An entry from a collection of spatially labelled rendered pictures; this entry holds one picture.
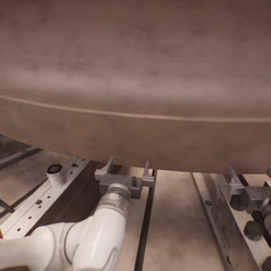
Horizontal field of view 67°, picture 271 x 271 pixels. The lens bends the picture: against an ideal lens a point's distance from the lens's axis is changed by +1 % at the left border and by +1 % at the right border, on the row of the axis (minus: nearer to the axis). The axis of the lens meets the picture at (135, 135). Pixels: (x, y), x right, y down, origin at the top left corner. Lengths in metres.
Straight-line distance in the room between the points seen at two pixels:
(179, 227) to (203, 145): 0.70
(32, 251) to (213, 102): 0.74
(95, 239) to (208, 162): 0.56
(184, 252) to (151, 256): 0.18
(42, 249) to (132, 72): 0.66
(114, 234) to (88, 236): 0.06
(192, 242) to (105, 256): 0.91
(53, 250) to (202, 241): 0.96
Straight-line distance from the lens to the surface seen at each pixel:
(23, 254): 0.57
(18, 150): 2.14
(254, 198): 0.69
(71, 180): 1.17
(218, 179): 1.52
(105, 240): 0.52
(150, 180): 0.68
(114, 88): 0.88
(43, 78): 1.09
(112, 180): 0.67
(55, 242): 0.60
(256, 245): 1.02
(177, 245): 1.35
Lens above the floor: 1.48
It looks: 33 degrees down
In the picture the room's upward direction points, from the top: 2 degrees counter-clockwise
